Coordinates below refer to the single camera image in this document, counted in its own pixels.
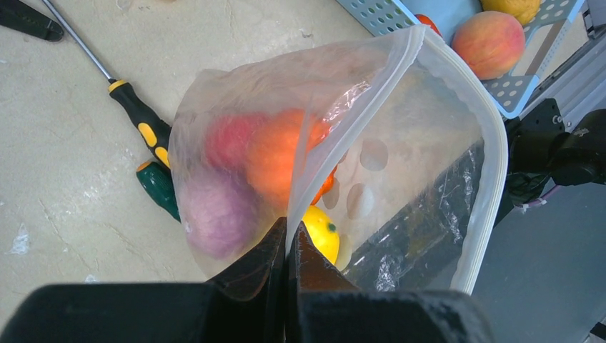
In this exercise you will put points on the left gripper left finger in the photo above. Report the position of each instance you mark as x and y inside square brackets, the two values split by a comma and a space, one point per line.
[248, 303]

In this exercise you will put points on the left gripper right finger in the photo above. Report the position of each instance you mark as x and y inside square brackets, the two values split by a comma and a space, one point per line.
[315, 310]

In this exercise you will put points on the clear zip top bag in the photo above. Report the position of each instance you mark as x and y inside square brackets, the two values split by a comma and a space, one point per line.
[401, 146]

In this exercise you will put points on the red tomato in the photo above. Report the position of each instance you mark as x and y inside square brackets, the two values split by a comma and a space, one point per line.
[227, 139]

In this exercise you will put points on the peach apple fruit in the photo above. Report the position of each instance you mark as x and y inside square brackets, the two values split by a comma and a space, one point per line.
[490, 43]

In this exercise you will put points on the black yellow screwdriver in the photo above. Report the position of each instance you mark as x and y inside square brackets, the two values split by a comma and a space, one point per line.
[154, 131]

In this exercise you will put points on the light blue plastic basket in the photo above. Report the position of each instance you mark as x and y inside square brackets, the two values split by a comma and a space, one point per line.
[510, 93]

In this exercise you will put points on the yellow orange lemon fruit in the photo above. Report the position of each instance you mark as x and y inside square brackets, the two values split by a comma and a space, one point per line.
[523, 10]

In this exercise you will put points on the black pliers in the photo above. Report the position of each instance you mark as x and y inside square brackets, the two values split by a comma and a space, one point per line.
[21, 17]

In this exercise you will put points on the green handled screwdriver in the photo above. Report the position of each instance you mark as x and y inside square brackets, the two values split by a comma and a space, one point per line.
[156, 181]

